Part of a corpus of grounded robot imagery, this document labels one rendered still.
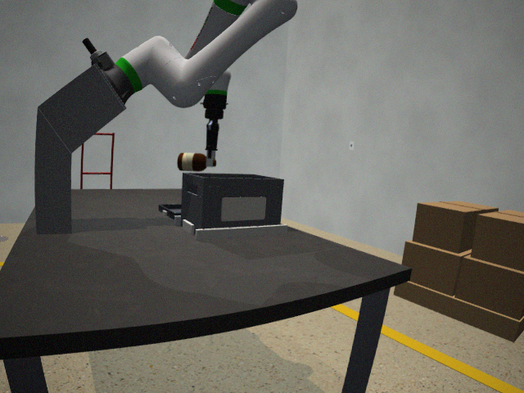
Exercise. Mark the black crate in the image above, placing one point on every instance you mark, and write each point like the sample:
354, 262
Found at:
231, 200

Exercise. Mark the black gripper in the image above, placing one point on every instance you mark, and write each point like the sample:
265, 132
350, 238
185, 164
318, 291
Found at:
211, 143

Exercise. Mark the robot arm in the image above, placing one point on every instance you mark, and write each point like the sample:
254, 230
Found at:
185, 81

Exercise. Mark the brown bottle with cream label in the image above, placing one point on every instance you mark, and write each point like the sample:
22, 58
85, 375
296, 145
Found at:
191, 162

